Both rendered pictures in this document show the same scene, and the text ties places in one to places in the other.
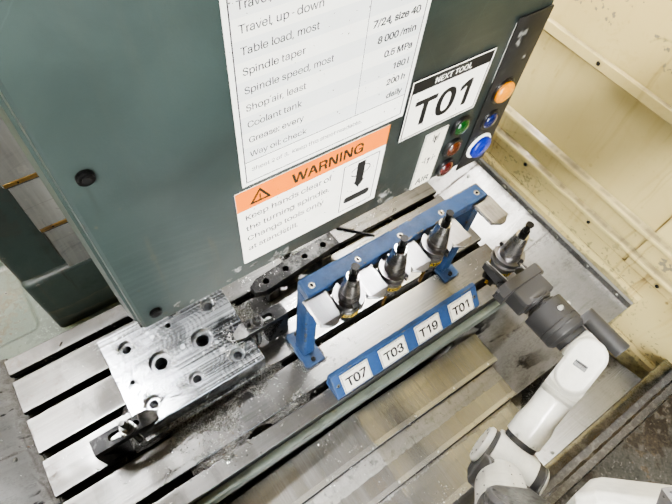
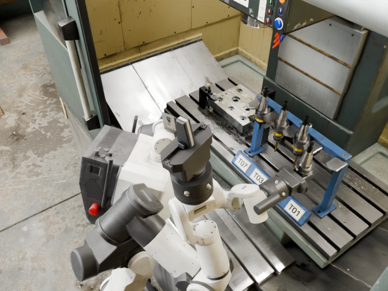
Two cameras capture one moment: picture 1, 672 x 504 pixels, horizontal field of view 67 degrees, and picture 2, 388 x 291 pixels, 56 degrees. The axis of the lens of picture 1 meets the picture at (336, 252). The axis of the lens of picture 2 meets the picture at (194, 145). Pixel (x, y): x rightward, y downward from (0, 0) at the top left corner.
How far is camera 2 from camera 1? 133 cm
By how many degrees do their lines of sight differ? 57
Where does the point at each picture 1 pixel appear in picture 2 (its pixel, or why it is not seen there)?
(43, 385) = (225, 84)
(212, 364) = (237, 111)
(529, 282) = (291, 176)
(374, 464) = not seen: hidden behind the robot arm
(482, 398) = (251, 259)
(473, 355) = (278, 256)
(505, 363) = (278, 280)
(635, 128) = not seen: outside the picture
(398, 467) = not seen: hidden behind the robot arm
